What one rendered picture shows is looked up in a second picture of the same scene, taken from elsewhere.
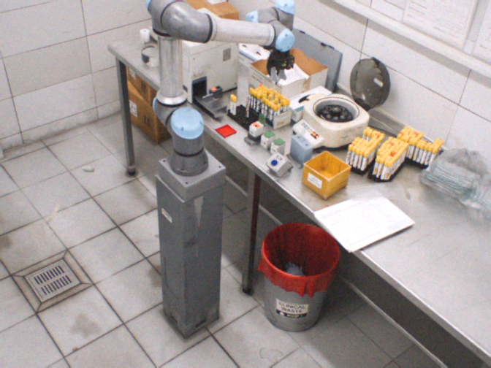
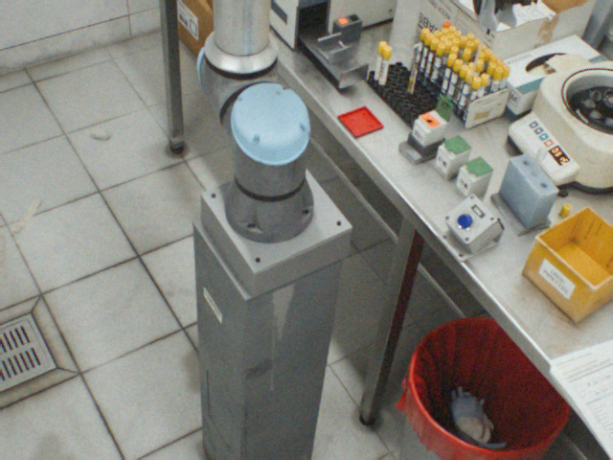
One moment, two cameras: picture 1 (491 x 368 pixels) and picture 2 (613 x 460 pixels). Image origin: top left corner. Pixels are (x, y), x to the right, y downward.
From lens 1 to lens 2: 100 cm
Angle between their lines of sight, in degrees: 9
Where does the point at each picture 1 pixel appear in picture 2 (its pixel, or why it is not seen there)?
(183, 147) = (257, 180)
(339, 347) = not seen: outside the picture
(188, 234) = (256, 356)
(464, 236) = not seen: outside the picture
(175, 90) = (250, 39)
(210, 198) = (309, 287)
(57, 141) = (53, 74)
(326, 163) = (582, 231)
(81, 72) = not seen: outside the picture
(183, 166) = (254, 218)
